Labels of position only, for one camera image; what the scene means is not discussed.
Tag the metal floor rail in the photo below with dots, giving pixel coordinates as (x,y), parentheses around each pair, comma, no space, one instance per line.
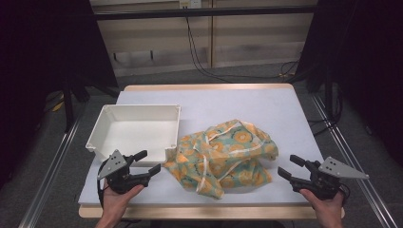
(351,155)
(47,177)

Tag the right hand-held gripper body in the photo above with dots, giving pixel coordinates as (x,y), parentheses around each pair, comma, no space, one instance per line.
(323,185)

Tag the white wall socket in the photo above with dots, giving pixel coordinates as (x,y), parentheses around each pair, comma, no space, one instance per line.
(190,3)

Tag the black curtain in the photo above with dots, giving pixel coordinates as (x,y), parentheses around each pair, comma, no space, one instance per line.
(38,63)
(364,63)

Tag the black horizontal bar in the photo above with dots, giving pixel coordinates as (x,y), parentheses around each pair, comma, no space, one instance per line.
(202,12)

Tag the black metal stand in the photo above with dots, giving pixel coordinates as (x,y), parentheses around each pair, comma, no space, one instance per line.
(68,104)

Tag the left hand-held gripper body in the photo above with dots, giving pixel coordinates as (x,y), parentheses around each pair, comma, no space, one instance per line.
(118,177)

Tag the person's right hand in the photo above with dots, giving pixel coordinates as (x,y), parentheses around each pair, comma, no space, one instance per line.
(329,209)

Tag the light wooden wall panel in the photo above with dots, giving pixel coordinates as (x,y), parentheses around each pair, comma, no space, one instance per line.
(158,41)

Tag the white plastic box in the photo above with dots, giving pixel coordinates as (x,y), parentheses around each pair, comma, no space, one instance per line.
(139,133)

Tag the orange floral patterned cloth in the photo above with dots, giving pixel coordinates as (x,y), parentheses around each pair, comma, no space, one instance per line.
(221,155)

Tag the person's left hand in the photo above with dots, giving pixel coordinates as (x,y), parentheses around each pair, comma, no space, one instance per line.
(115,204)

